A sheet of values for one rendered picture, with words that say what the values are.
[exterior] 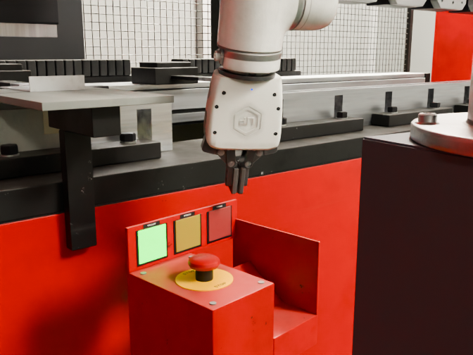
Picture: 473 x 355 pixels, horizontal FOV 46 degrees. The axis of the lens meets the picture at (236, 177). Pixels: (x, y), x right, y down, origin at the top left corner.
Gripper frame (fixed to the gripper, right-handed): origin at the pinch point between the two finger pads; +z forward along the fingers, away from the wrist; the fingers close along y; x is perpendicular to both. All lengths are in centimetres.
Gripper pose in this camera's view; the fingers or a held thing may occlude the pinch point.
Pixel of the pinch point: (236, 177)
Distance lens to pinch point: 79.9
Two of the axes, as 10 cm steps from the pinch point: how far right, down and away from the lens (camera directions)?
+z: -0.9, 9.1, 4.0
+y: 9.8, 0.0, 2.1
